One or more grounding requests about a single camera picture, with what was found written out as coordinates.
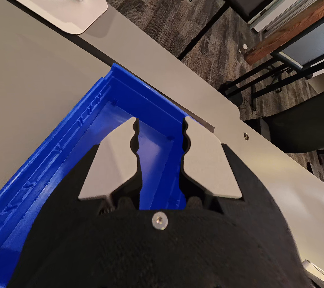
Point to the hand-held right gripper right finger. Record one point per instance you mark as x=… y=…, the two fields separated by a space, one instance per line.
x=210 y=169

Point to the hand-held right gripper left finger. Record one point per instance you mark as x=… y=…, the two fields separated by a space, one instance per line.
x=111 y=166

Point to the blue plastic bin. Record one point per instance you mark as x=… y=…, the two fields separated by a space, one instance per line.
x=157 y=161

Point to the metal table screw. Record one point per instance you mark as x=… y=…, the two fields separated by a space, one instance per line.
x=245 y=136

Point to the black round stand base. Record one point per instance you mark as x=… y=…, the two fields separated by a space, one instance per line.
x=231 y=90

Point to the black office chair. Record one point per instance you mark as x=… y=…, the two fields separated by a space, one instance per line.
x=291 y=128

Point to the wooden beam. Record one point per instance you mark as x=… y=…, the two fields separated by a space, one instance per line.
x=278 y=40

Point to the black framed grey board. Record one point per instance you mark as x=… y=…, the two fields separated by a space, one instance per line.
x=303 y=50

